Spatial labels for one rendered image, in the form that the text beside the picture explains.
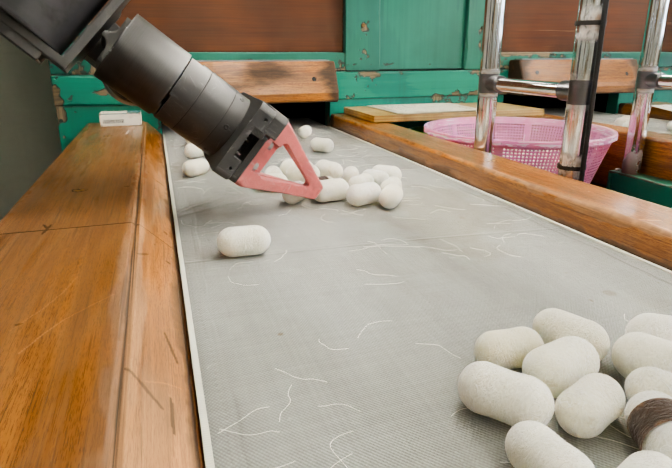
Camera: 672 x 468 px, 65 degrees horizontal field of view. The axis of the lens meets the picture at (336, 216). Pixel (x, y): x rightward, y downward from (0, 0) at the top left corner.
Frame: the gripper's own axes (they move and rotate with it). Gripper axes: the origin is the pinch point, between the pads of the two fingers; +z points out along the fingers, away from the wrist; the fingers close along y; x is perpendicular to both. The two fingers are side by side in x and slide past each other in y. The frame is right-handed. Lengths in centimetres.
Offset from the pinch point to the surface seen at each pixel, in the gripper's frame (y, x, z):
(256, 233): -10.9, 4.4, -5.5
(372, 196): -1.8, -2.7, 4.6
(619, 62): 47, -58, 57
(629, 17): 52, -69, 56
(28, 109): 131, 34, -33
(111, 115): 44.2, 10.6, -16.2
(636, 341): -30.4, -3.8, 3.9
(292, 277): -15.0, 4.8, -3.3
